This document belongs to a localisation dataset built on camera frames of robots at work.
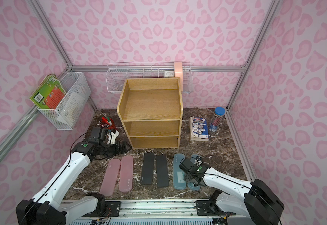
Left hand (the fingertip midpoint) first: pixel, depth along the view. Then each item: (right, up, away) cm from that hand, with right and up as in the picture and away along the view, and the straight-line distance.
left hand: (126, 147), depth 79 cm
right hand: (+38, -19, +6) cm, 43 cm away
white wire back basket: (-12, +47, +18) cm, 52 cm away
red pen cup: (-20, +13, +21) cm, 32 cm away
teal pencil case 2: (+37, -22, +1) cm, 43 cm away
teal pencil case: (+30, -21, +3) cm, 36 cm away
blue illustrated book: (+46, +9, +25) cm, 53 cm away
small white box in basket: (+24, +46, +14) cm, 54 cm away
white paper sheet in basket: (-34, +21, +4) cm, 40 cm away
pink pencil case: (-11, -19, +5) cm, 23 cm away
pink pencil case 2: (-2, -17, +7) cm, 19 cm away
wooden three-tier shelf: (+14, +21, -2) cm, 26 cm away
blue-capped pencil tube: (+57, +21, +13) cm, 62 cm away
